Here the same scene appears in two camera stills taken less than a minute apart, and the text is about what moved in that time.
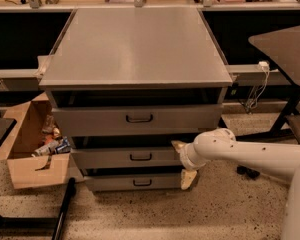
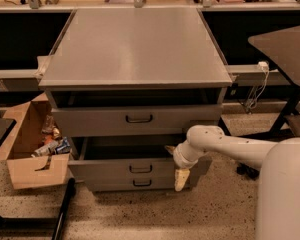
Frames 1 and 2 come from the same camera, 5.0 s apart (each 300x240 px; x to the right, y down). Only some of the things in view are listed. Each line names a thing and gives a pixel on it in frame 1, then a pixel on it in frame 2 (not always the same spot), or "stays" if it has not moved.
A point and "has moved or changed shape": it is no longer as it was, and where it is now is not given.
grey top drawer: [134, 119] stays
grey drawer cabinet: [124, 84] stays
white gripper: [184, 158] -> [181, 158]
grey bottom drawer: [128, 182] stays
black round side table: [288, 48] stays
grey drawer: [125, 157] has moved or changed shape
